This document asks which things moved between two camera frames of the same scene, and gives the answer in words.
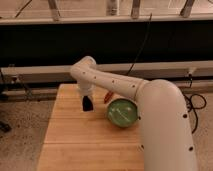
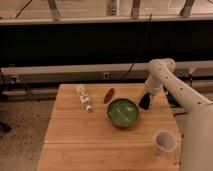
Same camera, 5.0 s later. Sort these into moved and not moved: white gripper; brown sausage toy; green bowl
Moved: white gripper
Not moved: brown sausage toy; green bowl
